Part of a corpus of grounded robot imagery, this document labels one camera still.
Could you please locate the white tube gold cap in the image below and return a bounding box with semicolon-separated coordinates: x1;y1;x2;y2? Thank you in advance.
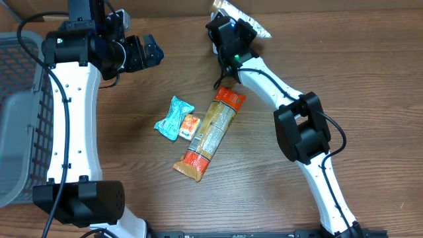
211;0;272;38

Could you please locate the teal snack pouch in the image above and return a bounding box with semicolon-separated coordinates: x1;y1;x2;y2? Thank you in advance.
154;96;195;141

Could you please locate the small orange box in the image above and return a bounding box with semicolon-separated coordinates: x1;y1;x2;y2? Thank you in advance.
178;114;201;141

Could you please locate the orange brown snack packet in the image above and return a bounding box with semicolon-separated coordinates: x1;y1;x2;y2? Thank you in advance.
173;87;246;182

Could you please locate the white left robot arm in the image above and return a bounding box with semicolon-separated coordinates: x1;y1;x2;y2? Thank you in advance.
32;16;164;237

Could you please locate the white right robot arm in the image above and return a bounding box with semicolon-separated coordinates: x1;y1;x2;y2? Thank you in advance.
207;17;364;237

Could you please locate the white barcode scanner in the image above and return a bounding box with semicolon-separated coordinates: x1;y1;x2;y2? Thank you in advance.
206;11;231;54

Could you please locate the grey plastic mesh basket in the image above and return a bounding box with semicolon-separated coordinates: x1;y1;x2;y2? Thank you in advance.
1;32;53;207

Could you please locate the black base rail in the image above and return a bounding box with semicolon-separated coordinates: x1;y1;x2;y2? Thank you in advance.
94;227;388;238

